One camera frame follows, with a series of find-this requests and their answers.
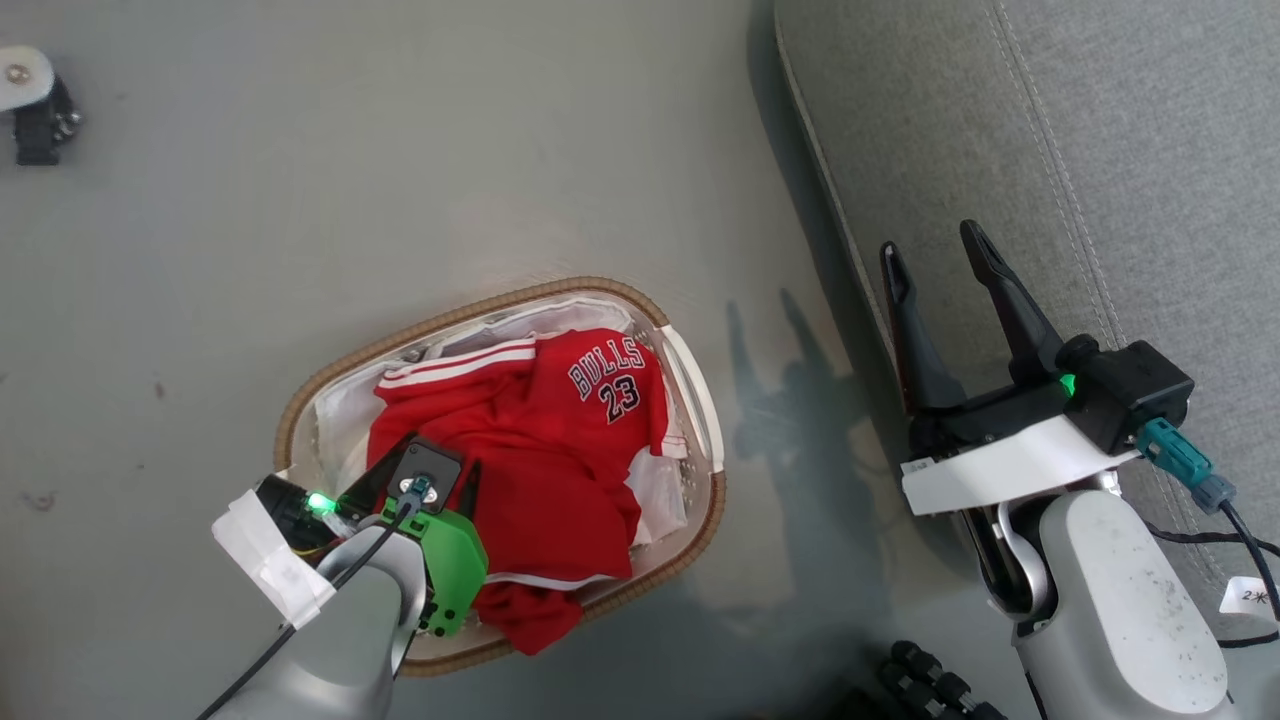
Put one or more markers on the red Bulls basketball jersey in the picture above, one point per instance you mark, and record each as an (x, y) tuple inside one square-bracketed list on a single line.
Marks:
[(560, 450)]

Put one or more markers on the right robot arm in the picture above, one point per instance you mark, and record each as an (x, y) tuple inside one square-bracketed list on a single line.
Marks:
[(1120, 610)]

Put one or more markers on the grey fabric sofa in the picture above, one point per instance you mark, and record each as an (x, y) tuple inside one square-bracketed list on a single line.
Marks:
[(1100, 150)]

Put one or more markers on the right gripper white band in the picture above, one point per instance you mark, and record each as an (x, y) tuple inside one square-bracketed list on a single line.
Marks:
[(1000, 465)]

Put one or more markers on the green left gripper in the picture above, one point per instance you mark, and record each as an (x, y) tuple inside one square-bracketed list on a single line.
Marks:
[(455, 565)]

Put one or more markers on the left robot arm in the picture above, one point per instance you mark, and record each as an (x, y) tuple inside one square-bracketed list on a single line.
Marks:
[(340, 640)]

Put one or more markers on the white bracket black caster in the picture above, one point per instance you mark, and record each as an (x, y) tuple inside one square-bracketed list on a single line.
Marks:
[(30, 100)]

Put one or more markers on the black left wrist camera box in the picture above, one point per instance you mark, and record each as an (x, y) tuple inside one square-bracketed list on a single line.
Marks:
[(425, 468)]

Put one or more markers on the white wicker-rimmed laundry basket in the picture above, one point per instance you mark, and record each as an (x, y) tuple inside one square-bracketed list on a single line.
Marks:
[(690, 420)]

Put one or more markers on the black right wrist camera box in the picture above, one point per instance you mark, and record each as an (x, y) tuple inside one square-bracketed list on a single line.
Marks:
[(1135, 390)]

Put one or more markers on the white tape band left wrist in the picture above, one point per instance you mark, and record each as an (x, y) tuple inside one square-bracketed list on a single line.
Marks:
[(270, 560)]

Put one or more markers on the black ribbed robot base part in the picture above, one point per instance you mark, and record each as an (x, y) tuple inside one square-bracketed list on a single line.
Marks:
[(930, 680)]

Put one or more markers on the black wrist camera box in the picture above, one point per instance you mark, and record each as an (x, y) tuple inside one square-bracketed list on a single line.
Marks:
[(1135, 390), (425, 468)]

